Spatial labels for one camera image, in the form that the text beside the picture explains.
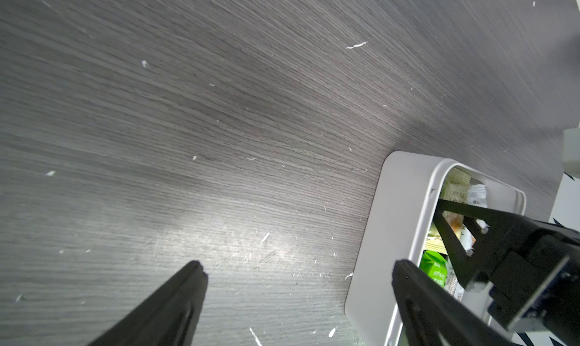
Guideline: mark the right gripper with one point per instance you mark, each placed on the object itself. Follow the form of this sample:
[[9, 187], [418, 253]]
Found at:
[[530, 267]]

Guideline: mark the cream cookie packet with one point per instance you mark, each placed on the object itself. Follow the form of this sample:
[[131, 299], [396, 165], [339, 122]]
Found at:
[[455, 189]]

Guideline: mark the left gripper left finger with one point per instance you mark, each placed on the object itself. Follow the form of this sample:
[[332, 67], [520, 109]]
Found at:
[[168, 317]]

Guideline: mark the white storage box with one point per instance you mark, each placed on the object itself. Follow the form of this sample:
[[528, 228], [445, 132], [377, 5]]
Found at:
[[399, 220]]

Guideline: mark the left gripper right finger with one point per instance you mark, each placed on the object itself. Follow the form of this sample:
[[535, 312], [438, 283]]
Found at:
[[431, 316]]

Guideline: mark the green cookie packet left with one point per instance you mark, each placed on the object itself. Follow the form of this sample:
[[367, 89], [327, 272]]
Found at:
[[434, 265]]

